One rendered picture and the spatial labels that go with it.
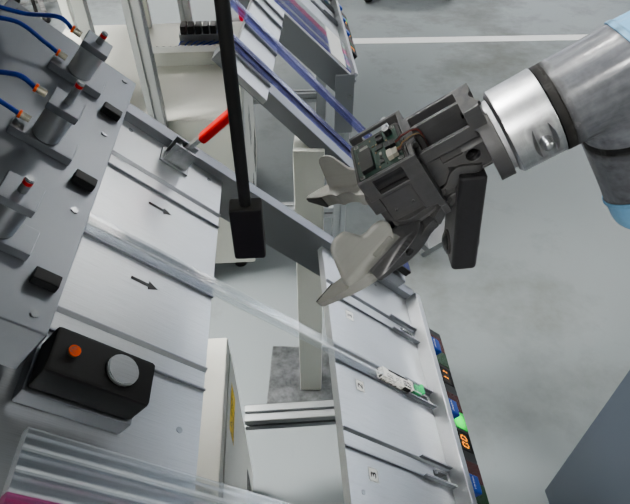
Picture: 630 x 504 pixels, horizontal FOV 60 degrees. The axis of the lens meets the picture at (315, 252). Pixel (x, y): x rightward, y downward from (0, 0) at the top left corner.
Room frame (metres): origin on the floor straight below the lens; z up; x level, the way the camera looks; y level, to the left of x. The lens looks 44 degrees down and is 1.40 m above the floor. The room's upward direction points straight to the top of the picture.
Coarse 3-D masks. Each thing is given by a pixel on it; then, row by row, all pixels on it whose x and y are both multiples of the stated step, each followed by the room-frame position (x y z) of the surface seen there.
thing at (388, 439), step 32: (320, 256) 0.57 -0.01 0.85; (384, 288) 0.58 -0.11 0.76; (352, 320) 0.47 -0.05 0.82; (384, 320) 0.51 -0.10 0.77; (384, 352) 0.44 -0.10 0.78; (416, 352) 0.48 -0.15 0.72; (352, 384) 0.36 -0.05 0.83; (384, 384) 0.39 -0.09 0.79; (352, 416) 0.31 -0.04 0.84; (384, 416) 0.34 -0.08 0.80; (416, 416) 0.36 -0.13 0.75; (352, 448) 0.27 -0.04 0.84; (384, 448) 0.29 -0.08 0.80; (416, 448) 0.31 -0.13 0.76; (352, 480) 0.24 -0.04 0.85; (384, 480) 0.25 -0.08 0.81; (416, 480) 0.27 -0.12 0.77; (448, 480) 0.29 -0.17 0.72
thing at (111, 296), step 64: (128, 128) 0.56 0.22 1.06; (128, 192) 0.45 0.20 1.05; (192, 192) 0.52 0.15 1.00; (128, 256) 0.37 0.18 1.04; (192, 256) 0.42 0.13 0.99; (64, 320) 0.27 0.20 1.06; (128, 320) 0.30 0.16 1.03; (192, 320) 0.33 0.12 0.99; (0, 384) 0.20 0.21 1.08; (192, 384) 0.26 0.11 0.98; (0, 448) 0.16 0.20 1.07; (128, 448) 0.19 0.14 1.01; (192, 448) 0.21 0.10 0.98
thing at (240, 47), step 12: (240, 48) 0.78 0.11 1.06; (252, 60) 0.78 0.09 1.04; (264, 72) 0.78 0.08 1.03; (276, 84) 0.78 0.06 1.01; (288, 96) 0.78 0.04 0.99; (300, 108) 0.78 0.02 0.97; (312, 120) 0.77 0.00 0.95; (324, 132) 0.77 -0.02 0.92; (336, 132) 0.79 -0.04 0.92; (336, 144) 0.77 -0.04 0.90; (348, 144) 0.78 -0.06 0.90
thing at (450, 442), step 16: (416, 304) 0.57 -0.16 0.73; (416, 320) 0.54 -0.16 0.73; (416, 336) 0.51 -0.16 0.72; (432, 352) 0.48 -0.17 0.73; (432, 368) 0.45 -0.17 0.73; (432, 384) 0.43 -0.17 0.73; (432, 400) 0.40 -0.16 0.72; (448, 400) 0.40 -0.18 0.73; (448, 416) 0.37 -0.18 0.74; (448, 432) 0.35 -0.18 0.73; (448, 448) 0.33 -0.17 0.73; (448, 464) 0.31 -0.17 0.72; (464, 464) 0.31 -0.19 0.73; (464, 480) 0.29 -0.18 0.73; (464, 496) 0.27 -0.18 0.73
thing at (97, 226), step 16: (96, 224) 0.37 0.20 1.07; (112, 224) 0.38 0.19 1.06; (112, 240) 0.37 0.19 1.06; (128, 240) 0.38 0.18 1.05; (144, 256) 0.37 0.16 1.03; (160, 256) 0.38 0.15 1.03; (176, 272) 0.38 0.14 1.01; (192, 272) 0.38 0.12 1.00; (208, 288) 0.38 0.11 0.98; (224, 288) 0.38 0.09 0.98; (240, 304) 0.38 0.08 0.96; (256, 304) 0.39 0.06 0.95; (272, 320) 0.38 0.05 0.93; (288, 320) 0.39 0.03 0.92; (304, 336) 0.38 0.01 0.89; (320, 336) 0.39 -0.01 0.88; (336, 352) 0.39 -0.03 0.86; (352, 352) 0.40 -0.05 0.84; (368, 368) 0.39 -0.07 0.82; (416, 384) 0.41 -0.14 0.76
